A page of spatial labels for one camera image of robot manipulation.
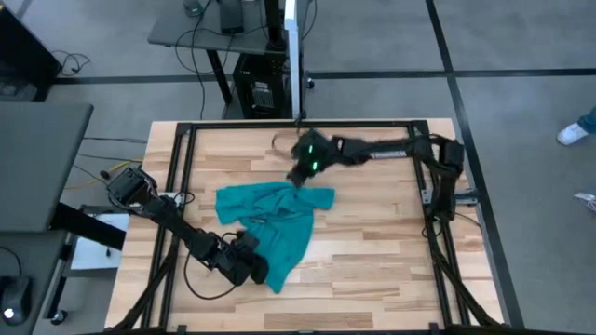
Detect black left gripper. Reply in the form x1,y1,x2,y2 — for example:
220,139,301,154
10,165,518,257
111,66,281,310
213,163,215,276
214,248,271,288

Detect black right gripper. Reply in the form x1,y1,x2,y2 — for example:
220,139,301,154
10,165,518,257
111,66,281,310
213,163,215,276
285,128,337,189

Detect teal towel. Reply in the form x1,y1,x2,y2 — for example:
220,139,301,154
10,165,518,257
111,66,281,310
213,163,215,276
214,181,336,295

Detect black computer tower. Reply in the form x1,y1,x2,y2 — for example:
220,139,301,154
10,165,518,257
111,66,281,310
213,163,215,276
231,53,293,120

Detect black monitor pole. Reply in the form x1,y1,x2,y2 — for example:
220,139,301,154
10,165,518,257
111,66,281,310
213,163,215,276
264,0,286,50

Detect white panel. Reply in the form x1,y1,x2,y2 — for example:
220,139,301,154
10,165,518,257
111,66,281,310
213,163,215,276
69,212,130,271

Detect black power adapter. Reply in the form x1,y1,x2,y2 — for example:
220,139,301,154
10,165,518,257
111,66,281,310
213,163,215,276
218,0,246,35

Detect grey standing desk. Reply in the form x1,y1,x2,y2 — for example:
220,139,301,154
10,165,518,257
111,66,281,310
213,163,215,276
147,0,309,107

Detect black mouse with light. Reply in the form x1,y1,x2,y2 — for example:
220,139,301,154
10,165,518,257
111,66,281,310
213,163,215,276
0,276,33,327

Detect large grey desk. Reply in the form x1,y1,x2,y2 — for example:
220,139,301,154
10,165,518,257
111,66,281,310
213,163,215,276
0,101,94,234

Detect person's white shoe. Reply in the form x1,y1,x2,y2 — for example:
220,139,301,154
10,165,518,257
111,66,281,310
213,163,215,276
557,122,590,146

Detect person's leg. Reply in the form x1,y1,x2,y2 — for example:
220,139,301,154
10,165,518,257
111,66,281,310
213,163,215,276
576,106,596,135

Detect black cabinet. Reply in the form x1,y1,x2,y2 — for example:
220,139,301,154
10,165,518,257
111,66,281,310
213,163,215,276
0,4,61,102

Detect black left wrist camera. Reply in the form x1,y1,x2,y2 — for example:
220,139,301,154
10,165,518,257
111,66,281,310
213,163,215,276
232,230,260,255

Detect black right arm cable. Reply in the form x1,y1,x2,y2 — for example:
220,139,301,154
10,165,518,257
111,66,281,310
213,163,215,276
271,132,300,155

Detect black aluminium table frame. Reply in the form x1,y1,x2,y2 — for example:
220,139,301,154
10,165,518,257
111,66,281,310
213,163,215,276
111,119,502,333

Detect white vertical post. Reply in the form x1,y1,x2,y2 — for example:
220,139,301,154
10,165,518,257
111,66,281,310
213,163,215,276
283,0,306,121

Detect black hanging desk cable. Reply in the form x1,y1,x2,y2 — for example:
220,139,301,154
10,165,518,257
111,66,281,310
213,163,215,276
174,0,220,121

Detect yellow cable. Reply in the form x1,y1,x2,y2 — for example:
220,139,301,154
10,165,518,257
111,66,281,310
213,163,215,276
64,160,143,191

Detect straight black floor cable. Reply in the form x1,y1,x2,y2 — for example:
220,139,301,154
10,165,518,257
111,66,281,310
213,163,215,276
83,136,148,145

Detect coiled black floor cable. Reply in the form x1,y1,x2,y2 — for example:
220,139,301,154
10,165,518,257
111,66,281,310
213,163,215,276
50,49,92,78

